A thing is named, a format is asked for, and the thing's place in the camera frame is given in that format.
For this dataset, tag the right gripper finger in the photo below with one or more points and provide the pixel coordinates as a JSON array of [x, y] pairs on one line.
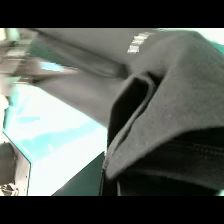
[[91, 180]]

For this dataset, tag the black T-shirt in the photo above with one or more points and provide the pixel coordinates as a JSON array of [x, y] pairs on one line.
[[186, 100]]

